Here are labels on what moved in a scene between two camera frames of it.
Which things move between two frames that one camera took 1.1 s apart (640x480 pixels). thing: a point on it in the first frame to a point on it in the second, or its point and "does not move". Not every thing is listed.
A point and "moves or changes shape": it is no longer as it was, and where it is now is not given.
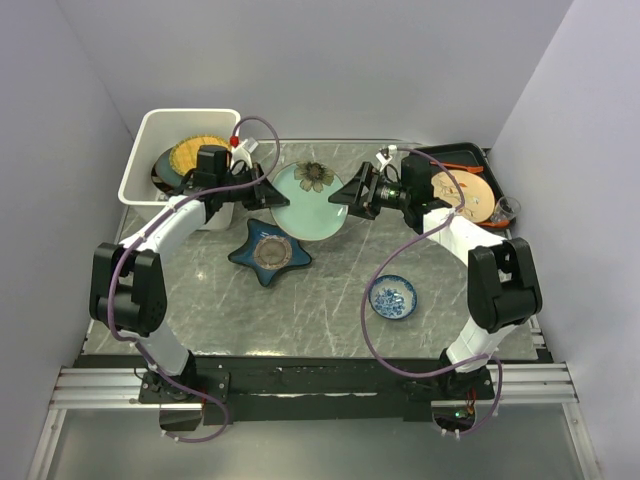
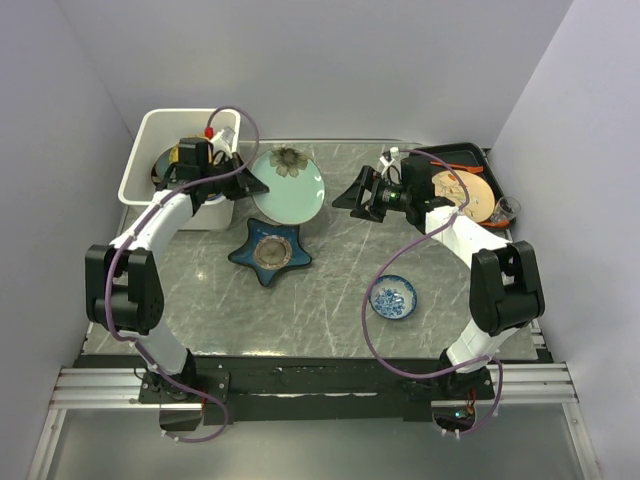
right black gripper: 352,192 does not move
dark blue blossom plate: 163,177 does not move
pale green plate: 309,216 moves or changes shape
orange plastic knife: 469,169 does not move
